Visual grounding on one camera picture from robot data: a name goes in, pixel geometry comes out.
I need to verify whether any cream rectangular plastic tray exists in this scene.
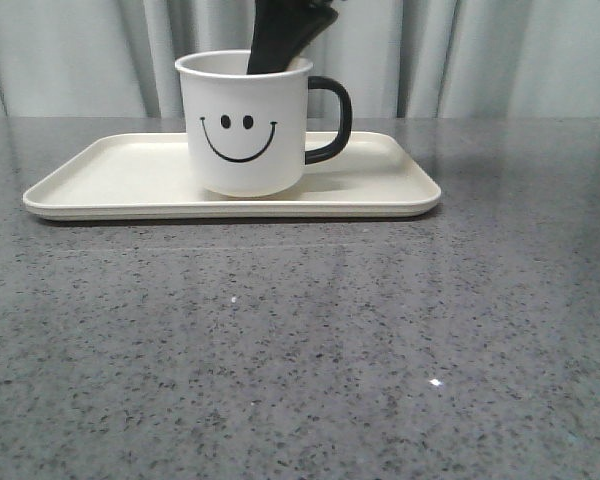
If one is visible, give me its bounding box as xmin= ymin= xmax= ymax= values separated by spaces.
xmin=23 ymin=131 xmax=442 ymax=221

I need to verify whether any pale grey-green curtain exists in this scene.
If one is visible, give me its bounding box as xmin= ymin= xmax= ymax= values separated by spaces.
xmin=0 ymin=1 xmax=600 ymax=118

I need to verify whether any white smiley mug black handle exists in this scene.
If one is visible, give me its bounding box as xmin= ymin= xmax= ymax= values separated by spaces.
xmin=175 ymin=50 xmax=353 ymax=197

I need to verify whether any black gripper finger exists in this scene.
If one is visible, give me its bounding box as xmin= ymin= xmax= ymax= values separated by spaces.
xmin=247 ymin=0 xmax=338 ymax=75

